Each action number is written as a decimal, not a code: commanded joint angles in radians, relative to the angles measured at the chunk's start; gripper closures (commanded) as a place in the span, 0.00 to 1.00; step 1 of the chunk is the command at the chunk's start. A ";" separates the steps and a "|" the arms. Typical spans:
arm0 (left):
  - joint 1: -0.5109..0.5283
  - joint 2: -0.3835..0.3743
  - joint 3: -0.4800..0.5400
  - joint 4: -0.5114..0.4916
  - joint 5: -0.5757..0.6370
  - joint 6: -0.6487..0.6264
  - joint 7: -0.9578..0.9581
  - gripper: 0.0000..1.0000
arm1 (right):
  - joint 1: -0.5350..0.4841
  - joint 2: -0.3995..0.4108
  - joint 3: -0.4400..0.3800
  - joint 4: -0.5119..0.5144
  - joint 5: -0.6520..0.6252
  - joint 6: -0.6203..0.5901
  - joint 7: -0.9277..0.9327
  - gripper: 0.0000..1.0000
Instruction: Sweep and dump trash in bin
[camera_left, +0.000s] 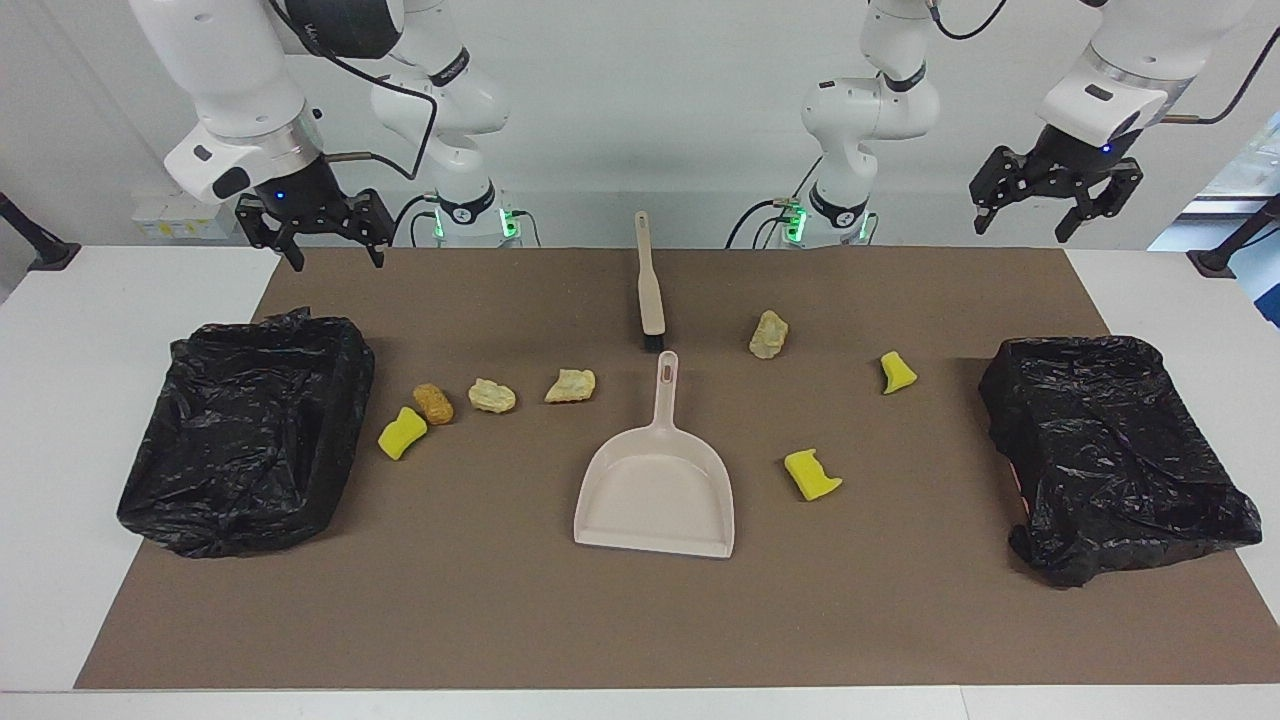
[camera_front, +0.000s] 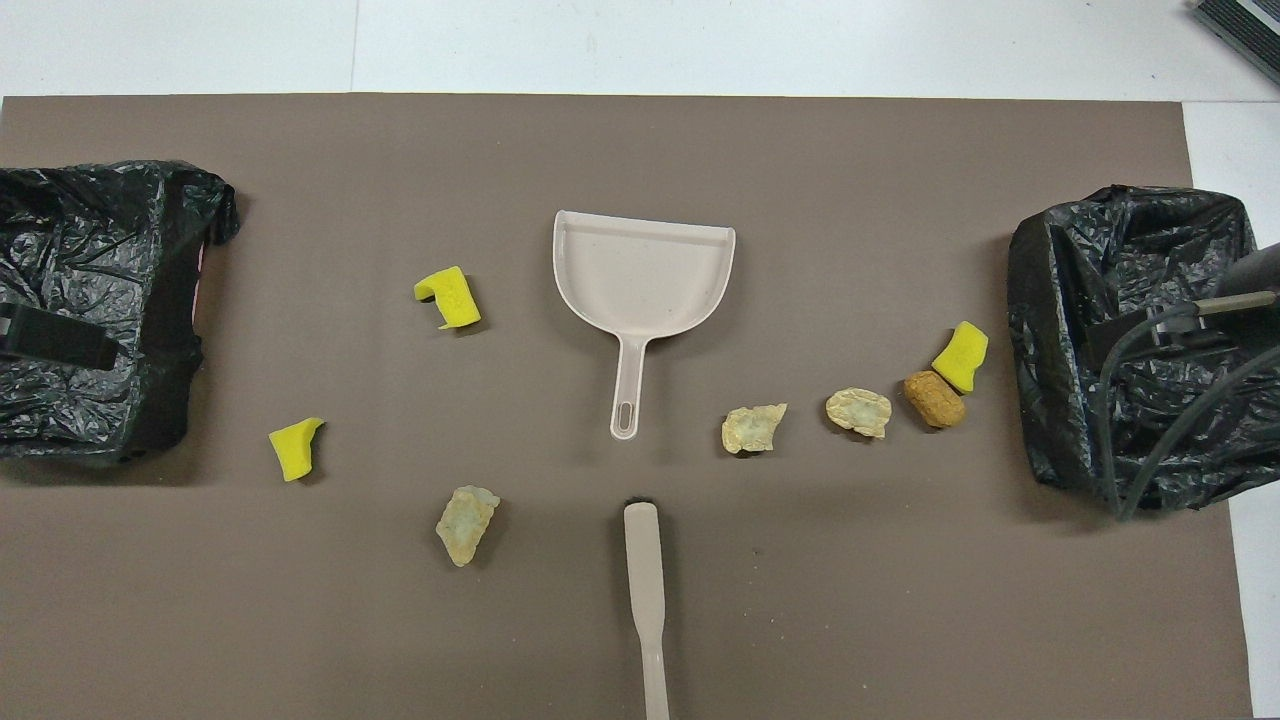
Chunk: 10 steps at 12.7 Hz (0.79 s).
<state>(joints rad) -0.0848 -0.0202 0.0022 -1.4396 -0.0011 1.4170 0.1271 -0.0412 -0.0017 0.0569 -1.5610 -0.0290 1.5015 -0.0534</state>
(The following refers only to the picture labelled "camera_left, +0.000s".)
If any white power strip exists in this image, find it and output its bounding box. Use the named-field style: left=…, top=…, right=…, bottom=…
left=130, top=192, right=241, bottom=241

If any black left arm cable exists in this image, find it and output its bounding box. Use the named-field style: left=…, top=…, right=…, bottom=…
left=925, top=0, right=1280, bottom=126

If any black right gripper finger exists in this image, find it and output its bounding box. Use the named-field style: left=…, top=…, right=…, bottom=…
left=345, top=188, right=394, bottom=269
left=237, top=195, right=306, bottom=273

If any tan pastry piece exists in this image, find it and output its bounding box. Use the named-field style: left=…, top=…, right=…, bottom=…
left=748, top=309, right=790, bottom=360

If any pale yellow food scrap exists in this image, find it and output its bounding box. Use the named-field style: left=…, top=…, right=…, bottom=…
left=468, top=377, right=518, bottom=414
left=544, top=368, right=597, bottom=405

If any beige hand brush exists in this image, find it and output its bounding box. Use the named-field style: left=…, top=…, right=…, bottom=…
left=635, top=211, right=668, bottom=353

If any brown table mat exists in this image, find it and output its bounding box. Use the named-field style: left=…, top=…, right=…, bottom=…
left=73, top=247, right=1280, bottom=691

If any beige plastic dustpan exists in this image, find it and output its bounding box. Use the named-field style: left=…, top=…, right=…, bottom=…
left=573, top=350, right=736, bottom=559

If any black stand foot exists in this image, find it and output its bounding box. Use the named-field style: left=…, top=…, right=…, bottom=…
left=0, top=192, right=82, bottom=273
left=1187, top=193, right=1280, bottom=279

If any bin with black bag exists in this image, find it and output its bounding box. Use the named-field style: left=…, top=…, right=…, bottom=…
left=978, top=335, right=1264, bottom=589
left=117, top=307, right=377, bottom=559

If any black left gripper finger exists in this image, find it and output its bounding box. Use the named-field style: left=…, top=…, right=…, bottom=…
left=969, top=146, right=1043, bottom=237
left=1055, top=160, right=1145, bottom=244

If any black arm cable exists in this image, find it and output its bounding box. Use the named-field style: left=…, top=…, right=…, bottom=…
left=925, top=0, right=1280, bottom=126
left=265, top=0, right=441, bottom=183

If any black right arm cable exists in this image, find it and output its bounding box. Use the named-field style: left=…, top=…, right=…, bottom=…
left=265, top=0, right=441, bottom=183

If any brown fried nugget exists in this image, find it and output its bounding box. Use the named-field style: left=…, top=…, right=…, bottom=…
left=412, top=383, right=455, bottom=426

